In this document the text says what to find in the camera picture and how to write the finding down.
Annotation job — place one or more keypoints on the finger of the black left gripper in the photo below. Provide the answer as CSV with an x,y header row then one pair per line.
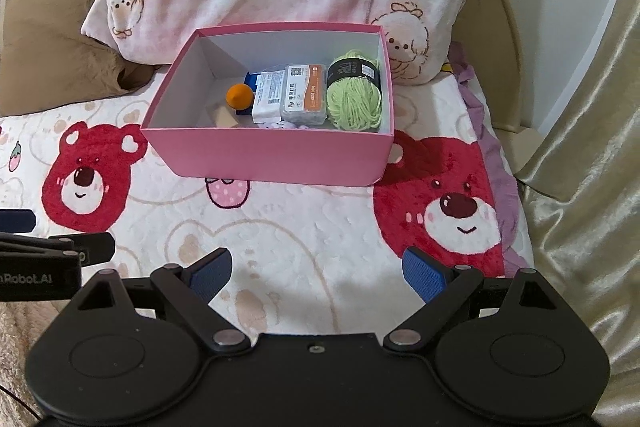
x,y
92,248
17,220

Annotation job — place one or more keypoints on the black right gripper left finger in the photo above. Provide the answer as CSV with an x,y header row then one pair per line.
x,y
165,312

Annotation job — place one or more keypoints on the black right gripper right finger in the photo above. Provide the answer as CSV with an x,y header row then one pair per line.
x,y
464,311

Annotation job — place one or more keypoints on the wooden gold stamp handle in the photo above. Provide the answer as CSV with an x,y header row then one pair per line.
x,y
223,117

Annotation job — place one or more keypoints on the orange ball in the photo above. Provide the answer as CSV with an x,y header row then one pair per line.
x,y
240,97

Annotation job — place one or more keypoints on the clear dental floss box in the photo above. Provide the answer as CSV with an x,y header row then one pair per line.
x,y
303,100

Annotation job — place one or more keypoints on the white bear print blanket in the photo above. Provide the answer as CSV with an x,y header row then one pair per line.
x,y
306,259

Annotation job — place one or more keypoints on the brown pillow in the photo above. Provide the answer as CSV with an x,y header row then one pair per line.
x,y
46,62

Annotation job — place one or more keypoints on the beige satin curtain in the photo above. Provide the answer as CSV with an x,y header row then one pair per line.
x,y
581,198

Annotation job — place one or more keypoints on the blue tissue pack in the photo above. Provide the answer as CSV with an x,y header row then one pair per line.
x,y
250,80

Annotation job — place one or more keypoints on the green yarn ball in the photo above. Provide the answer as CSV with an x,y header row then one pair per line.
x,y
353,93

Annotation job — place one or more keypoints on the pink cardboard box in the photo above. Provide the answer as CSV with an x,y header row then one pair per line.
x,y
180,128

